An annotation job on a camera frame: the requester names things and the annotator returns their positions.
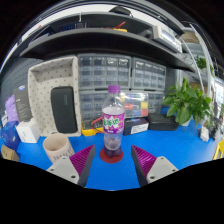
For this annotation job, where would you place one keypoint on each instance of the flat round red coaster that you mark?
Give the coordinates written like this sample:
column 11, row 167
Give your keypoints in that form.
column 111, row 160

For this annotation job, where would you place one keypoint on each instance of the black zip case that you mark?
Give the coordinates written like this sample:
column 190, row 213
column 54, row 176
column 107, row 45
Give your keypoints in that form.
column 162, row 121

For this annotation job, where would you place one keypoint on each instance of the black box with white label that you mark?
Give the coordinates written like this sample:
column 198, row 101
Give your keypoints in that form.
column 136, row 126

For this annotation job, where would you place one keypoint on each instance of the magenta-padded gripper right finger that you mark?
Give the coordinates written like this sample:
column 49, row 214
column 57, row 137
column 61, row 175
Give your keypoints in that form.
column 159, row 168

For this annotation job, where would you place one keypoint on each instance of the dark grey upright box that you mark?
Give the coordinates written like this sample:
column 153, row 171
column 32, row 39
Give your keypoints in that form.
column 23, row 103

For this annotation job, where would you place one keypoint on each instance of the purple plastic bag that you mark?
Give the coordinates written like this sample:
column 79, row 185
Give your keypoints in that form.
column 11, row 110

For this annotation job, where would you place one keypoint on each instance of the low grey drawer cabinet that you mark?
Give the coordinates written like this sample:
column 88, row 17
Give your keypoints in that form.
column 91, row 103

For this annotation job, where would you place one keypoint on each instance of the blue printed box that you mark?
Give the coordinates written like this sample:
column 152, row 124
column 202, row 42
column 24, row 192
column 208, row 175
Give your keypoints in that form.
column 9, row 135

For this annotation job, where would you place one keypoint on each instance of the narrow grey drawer cabinet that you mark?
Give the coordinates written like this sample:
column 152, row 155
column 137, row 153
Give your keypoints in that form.
column 148, row 75

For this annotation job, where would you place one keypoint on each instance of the white metal rack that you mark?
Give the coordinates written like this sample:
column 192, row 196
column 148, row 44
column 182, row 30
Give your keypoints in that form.
column 201, row 63

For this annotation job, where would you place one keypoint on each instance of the black rectangular case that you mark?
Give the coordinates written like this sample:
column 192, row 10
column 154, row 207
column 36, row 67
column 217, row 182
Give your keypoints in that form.
column 64, row 110

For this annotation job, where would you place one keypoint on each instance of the wide grey drawer cabinet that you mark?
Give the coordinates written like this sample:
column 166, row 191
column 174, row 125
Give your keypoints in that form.
column 103, row 71

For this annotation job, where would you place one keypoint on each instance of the green potted plant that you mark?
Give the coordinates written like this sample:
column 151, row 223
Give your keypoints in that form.
column 186, row 103

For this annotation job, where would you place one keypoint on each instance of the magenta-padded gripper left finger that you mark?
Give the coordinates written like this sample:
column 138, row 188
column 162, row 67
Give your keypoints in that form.
column 66, row 168

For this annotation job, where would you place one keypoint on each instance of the yellow multimeter with red leads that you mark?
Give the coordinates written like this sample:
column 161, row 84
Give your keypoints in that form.
column 90, row 128

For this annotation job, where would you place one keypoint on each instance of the beige patterned cup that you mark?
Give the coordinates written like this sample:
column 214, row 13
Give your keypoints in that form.
column 57, row 148

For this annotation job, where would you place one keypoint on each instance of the clear organizer box, colourful parts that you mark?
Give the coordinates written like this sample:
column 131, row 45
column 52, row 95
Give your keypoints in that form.
column 136, row 105

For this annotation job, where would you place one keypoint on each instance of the dark grey wall shelf unit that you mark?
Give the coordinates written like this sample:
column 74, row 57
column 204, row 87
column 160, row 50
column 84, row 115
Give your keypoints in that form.
column 106, row 38

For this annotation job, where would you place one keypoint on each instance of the white perforated tray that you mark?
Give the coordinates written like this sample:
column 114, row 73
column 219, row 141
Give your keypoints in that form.
column 41, row 100

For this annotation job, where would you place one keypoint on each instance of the white power adapter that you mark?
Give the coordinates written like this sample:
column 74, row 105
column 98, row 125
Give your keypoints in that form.
column 204, row 133

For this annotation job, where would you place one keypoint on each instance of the clear bottle with purple cap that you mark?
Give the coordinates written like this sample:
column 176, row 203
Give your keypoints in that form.
column 113, row 125

